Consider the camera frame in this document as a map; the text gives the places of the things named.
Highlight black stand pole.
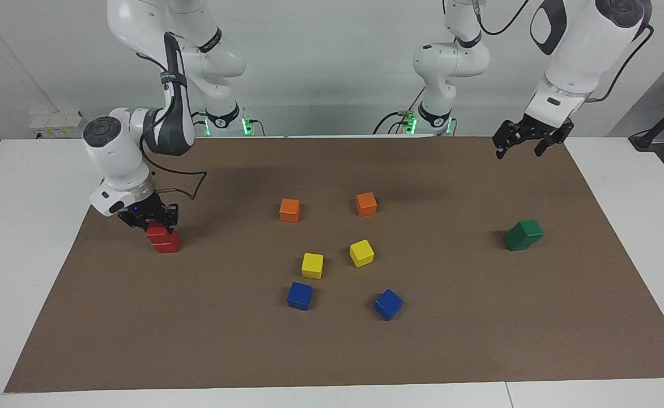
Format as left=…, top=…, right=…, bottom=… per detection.
left=628, top=90, right=664, bottom=151

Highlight red wooden cube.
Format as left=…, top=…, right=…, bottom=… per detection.
left=151, top=232, right=180, bottom=254
left=146, top=221, right=175, bottom=241

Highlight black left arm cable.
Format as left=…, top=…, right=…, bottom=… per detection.
left=476, top=0, right=654, bottom=104

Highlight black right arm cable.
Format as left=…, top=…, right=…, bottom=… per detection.
left=137, top=51, right=208, bottom=200

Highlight orange wooden cube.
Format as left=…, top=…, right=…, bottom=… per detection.
left=355, top=192, right=378, bottom=217
left=279, top=198, right=301, bottom=223

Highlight white box with yellow labels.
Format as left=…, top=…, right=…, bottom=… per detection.
left=29, top=110, right=92, bottom=138

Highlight blue wooden cube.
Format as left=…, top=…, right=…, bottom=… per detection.
left=373, top=288, right=404, bottom=322
left=287, top=281, right=313, bottom=311

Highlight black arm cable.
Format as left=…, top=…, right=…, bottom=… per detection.
left=476, top=0, right=654, bottom=104
left=137, top=51, right=208, bottom=200

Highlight yellow wooden cube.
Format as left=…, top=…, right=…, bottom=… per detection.
left=301, top=253, right=324, bottom=280
left=349, top=239, right=375, bottom=268

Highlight brown table mat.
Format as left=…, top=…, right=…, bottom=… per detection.
left=3, top=135, right=664, bottom=393

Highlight green wooden cube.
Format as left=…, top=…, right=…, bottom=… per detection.
left=518, top=219, right=544, bottom=241
left=504, top=226, right=537, bottom=252

